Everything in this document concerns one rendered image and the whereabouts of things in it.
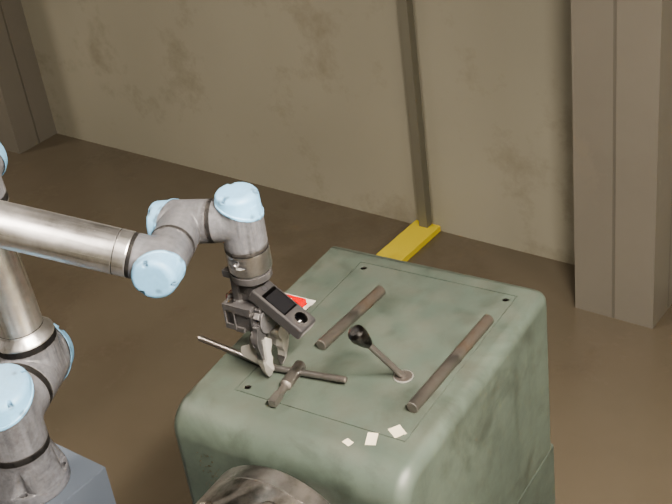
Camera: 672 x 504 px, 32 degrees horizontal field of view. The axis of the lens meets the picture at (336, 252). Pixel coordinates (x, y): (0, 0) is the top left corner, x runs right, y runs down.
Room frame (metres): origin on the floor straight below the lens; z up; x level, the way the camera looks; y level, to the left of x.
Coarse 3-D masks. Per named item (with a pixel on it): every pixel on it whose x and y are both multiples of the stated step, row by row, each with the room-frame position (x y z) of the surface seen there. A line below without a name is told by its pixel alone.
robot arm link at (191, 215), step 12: (156, 204) 1.71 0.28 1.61; (168, 204) 1.70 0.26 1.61; (180, 204) 1.69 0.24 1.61; (192, 204) 1.69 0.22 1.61; (204, 204) 1.68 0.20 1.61; (156, 216) 1.68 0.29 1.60; (168, 216) 1.66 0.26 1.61; (180, 216) 1.66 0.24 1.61; (192, 216) 1.67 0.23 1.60; (204, 216) 1.66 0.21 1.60; (192, 228) 1.64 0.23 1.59; (204, 228) 1.66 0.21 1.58; (204, 240) 1.66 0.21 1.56
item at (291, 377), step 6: (300, 360) 1.67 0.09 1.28; (294, 366) 1.66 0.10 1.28; (300, 366) 1.66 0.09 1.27; (288, 372) 1.64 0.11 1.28; (294, 372) 1.64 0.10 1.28; (288, 378) 1.62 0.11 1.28; (294, 378) 1.63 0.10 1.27; (282, 384) 1.61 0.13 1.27; (288, 384) 1.61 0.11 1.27; (282, 390) 1.60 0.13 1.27; (276, 396) 1.58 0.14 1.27; (282, 396) 1.59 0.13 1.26; (270, 402) 1.57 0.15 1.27; (276, 402) 1.57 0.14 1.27
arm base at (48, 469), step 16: (48, 448) 1.64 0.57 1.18; (0, 464) 1.60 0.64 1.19; (16, 464) 1.60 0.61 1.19; (32, 464) 1.61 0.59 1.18; (48, 464) 1.62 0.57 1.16; (64, 464) 1.67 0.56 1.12; (0, 480) 1.60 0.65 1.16; (16, 480) 1.59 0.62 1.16; (32, 480) 1.60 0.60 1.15; (48, 480) 1.61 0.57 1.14; (64, 480) 1.63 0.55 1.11; (0, 496) 1.59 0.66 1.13; (16, 496) 1.59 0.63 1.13; (32, 496) 1.58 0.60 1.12; (48, 496) 1.60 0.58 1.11
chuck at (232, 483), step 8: (224, 480) 1.45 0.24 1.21; (232, 480) 1.44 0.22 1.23; (240, 480) 1.43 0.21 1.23; (248, 480) 1.42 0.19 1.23; (216, 488) 1.44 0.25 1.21; (224, 488) 1.42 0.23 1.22; (232, 488) 1.41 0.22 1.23; (240, 488) 1.41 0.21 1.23; (248, 488) 1.40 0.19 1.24; (256, 488) 1.40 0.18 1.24; (264, 488) 1.40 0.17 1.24; (272, 488) 1.40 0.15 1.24; (208, 496) 1.42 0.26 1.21; (216, 496) 1.41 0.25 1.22; (224, 496) 1.40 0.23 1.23; (232, 496) 1.39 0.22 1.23; (240, 496) 1.39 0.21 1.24; (248, 496) 1.38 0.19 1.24; (256, 496) 1.38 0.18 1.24; (264, 496) 1.38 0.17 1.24; (272, 496) 1.38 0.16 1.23; (280, 496) 1.38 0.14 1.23; (288, 496) 1.38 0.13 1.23
